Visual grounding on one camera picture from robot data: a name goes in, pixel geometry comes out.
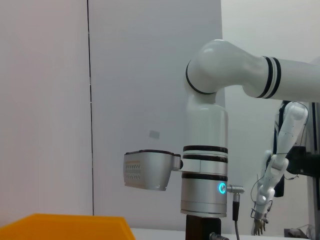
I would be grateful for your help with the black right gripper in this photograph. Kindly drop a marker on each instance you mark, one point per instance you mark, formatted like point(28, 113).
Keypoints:
point(202, 228)

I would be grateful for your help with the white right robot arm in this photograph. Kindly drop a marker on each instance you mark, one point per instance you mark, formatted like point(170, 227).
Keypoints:
point(207, 125)

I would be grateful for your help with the grey metal stand column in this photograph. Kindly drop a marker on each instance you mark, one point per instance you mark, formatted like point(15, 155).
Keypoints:
point(315, 200)

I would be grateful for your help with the white humanoid robot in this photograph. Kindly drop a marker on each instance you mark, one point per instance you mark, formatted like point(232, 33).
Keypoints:
point(287, 130)

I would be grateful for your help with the yellow plastic bin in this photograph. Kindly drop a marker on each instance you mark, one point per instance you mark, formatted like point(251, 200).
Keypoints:
point(62, 227)

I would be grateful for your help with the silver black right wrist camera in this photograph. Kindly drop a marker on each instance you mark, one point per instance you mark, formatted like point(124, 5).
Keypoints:
point(147, 170)

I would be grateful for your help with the black stand bracket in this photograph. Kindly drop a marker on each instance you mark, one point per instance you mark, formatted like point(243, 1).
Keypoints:
point(302, 162)

